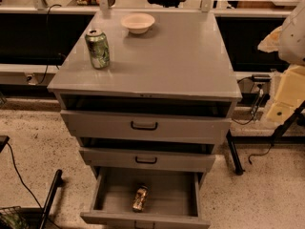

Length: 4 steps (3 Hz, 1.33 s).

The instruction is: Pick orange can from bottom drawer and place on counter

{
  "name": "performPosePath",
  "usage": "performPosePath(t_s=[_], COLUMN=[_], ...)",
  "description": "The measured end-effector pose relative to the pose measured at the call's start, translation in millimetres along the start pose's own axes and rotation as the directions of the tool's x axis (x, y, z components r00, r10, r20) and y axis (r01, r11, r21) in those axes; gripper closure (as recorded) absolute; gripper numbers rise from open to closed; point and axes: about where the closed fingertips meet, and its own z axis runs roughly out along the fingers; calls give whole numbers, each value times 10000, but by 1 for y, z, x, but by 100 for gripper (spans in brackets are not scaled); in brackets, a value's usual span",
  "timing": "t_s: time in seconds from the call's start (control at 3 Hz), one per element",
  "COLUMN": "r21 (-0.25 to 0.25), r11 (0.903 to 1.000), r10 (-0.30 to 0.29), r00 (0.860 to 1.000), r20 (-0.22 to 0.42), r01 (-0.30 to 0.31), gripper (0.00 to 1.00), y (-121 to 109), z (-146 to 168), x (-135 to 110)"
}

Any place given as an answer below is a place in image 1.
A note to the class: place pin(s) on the orange soda can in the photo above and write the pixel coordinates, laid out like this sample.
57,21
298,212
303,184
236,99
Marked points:
140,198

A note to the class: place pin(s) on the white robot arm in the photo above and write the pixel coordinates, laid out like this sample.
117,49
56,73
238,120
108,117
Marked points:
289,41

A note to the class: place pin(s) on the grey drawer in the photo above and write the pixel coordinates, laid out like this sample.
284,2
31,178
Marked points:
173,201
147,127
167,161

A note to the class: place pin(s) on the grey top drawer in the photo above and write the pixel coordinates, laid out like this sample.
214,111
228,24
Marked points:
147,127

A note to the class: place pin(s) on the grey bottom drawer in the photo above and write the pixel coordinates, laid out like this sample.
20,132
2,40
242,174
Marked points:
173,201

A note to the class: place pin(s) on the black stand leg left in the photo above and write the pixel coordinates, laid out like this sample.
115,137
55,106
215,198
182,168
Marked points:
56,183

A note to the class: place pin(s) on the black table leg right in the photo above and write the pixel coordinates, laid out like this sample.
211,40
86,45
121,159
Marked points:
277,137

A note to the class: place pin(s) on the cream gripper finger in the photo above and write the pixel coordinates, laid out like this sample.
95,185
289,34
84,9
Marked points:
271,42

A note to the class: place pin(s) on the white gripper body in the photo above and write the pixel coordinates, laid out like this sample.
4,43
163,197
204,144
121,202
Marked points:
294,37

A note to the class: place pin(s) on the grey middle drawer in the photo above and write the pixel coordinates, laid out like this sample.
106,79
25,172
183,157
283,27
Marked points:
167,161

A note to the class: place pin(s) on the grey drawer cabinet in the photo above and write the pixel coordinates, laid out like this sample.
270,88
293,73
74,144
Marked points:
178,67

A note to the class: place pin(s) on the black wire basket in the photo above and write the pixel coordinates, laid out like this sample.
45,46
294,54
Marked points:
11,218

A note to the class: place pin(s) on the white paper bowl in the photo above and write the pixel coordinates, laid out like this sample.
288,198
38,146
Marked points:
137,23

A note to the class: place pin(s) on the black power adapter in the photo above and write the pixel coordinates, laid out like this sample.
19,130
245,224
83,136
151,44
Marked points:
260,78

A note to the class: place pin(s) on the green soda can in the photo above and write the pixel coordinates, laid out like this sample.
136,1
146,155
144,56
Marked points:
97,44

